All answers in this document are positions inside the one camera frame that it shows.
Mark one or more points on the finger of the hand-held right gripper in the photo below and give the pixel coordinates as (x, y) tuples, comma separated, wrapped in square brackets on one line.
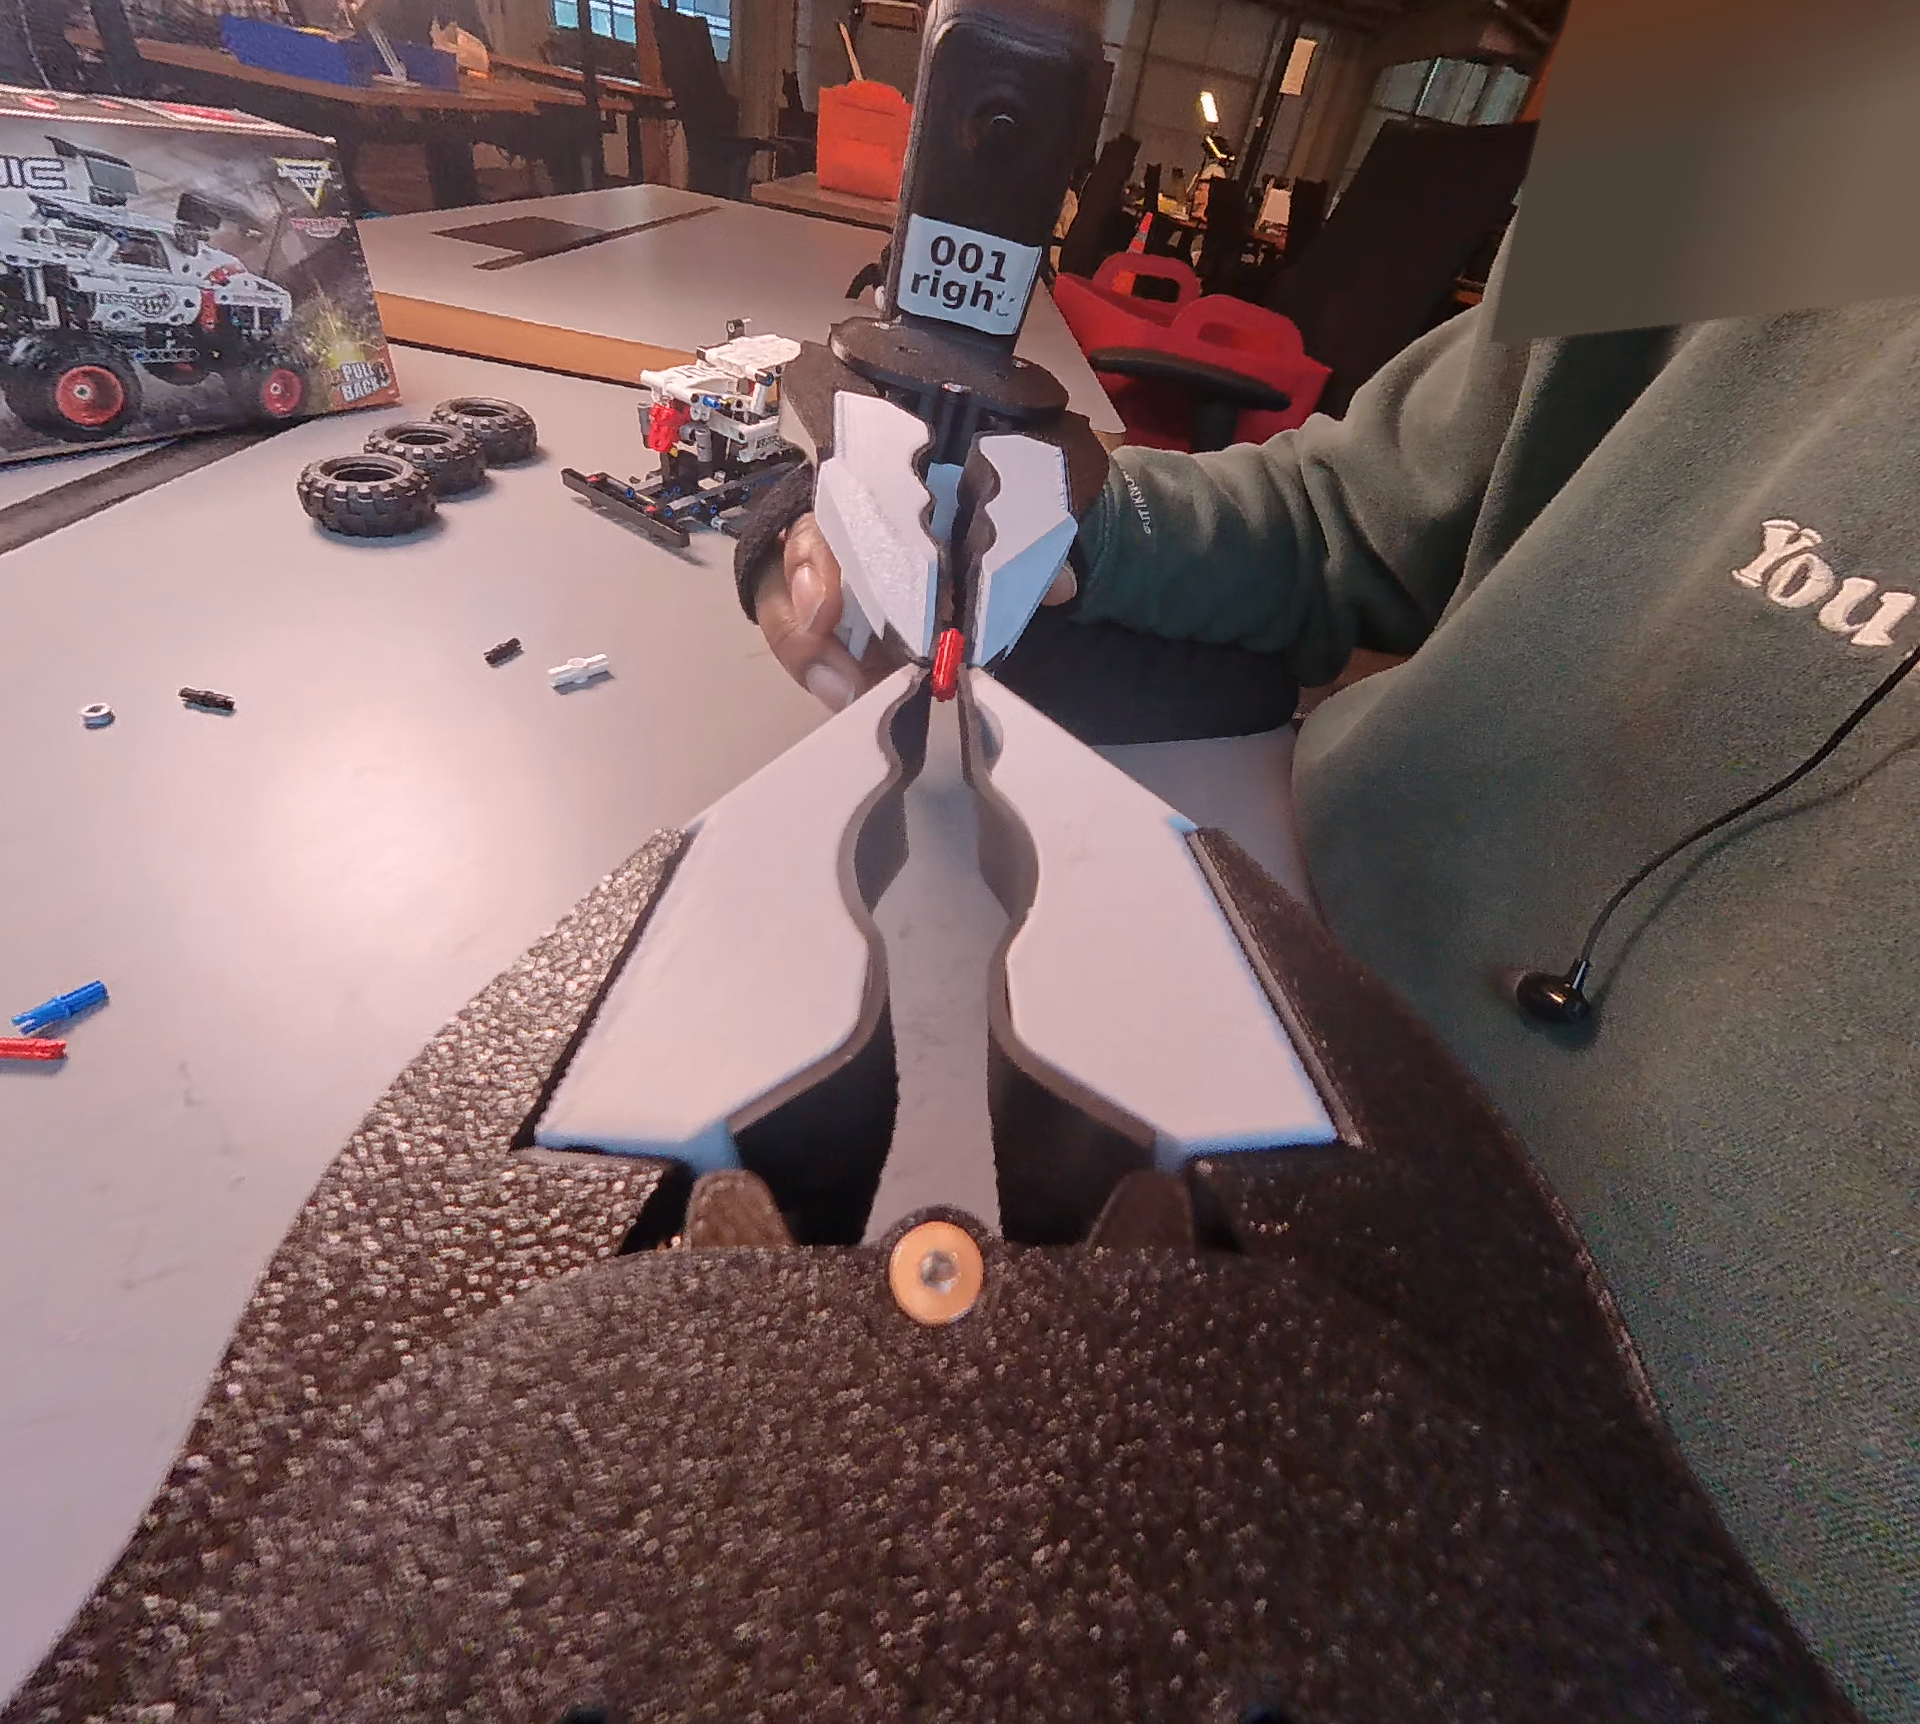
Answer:
[(877, 524), (1029, 555)]

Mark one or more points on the dark flat mat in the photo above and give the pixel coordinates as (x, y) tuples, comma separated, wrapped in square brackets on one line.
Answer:
[(541, 236)]

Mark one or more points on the long wooden table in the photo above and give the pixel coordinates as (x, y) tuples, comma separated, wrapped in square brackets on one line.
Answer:
[(451, 104)]

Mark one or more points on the red chair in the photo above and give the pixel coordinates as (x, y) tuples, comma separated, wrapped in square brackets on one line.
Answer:
[(1200, 360)]

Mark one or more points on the lego set box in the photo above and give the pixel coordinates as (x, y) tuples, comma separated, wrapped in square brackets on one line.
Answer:
[(151, 253)]

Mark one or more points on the orange plastic bin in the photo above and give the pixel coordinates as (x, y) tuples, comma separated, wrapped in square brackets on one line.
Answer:
[(863, 142)]

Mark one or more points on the blue lego pin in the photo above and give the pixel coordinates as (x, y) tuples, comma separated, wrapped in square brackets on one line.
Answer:
[(61, 1005)]

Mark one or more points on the black office chair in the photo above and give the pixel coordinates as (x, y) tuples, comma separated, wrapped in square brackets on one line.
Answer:
[(697, 91)]

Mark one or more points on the white lego connector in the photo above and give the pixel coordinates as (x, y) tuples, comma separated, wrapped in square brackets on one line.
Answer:
[(581, 670)]

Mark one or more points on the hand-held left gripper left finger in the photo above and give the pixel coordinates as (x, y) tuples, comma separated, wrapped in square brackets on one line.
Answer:
[(704, 989)]

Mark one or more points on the person's right forearm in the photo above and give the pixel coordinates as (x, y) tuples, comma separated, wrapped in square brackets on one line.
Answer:
[(1275, 524)]

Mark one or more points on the partly built lego truck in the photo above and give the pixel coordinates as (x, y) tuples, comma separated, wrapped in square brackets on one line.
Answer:
[(721, 396)]

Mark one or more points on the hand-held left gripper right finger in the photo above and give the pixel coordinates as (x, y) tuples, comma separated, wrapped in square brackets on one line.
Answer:
[(1172, 989)]

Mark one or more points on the blue plastic bin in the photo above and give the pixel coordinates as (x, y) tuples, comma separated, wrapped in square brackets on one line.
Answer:
[(300, 51)]

